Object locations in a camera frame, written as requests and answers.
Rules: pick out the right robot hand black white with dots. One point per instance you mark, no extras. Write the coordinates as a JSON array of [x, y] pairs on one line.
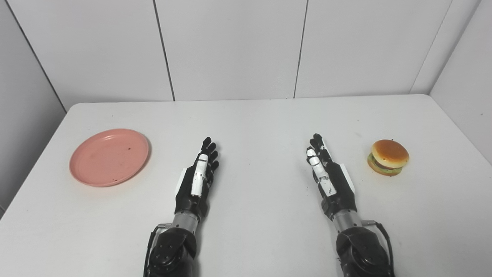
[[330, 181]]

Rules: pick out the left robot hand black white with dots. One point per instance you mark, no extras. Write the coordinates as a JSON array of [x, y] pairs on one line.
[[198, 181]]

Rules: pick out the toy hamburger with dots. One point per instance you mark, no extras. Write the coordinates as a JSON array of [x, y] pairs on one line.
[[389, 156]]

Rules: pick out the pink round plate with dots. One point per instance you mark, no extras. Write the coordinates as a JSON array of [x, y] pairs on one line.
[[109, 157]]

